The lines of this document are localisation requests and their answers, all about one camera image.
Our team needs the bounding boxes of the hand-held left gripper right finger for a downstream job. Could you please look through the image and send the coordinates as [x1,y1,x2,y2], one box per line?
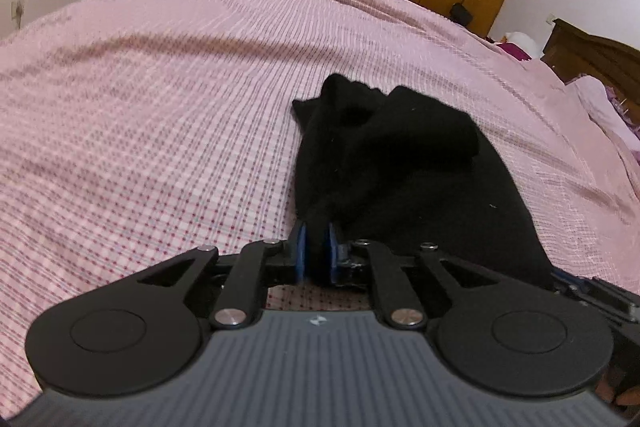
[324,223,502,329]

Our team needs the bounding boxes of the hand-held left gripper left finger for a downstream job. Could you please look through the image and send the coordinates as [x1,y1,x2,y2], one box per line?
[137,227,309,331]

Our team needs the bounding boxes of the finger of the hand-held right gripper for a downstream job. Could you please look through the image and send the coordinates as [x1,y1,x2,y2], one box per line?
[550,270,603,305]

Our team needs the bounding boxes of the black garment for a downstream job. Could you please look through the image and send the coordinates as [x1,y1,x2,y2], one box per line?
[291,73,556,292]

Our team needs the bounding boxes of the pink checked bed cover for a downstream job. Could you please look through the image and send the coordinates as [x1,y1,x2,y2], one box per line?
[0,0,640,413]

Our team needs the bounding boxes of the dark wooden headboard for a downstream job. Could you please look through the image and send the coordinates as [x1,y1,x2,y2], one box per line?
[542,19,640,128]

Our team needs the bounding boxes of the purple cloth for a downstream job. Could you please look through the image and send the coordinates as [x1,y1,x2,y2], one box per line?
[499,43,532,64]

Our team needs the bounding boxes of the white plush toy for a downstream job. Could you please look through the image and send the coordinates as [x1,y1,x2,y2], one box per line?
[504,30,544,58]

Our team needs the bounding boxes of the black bag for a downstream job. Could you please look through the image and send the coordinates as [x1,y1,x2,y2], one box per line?
[449,3,475,27]

